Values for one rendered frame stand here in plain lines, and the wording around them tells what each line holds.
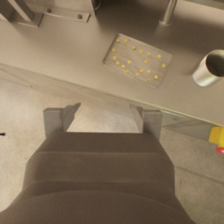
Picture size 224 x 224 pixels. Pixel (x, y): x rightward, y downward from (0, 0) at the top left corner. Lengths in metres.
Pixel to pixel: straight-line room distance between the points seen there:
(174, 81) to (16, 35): 0.60
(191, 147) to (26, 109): 1.40
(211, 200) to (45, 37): 1.50
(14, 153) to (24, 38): 1.13
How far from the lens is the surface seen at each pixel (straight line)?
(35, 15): 0.75
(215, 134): 0.66
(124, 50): 0.59
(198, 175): 1.46
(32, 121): 1.55
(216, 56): 0.58
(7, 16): 0.80
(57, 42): 0.66
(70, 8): 0.70
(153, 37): 0.62
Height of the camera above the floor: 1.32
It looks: 81 degrees down
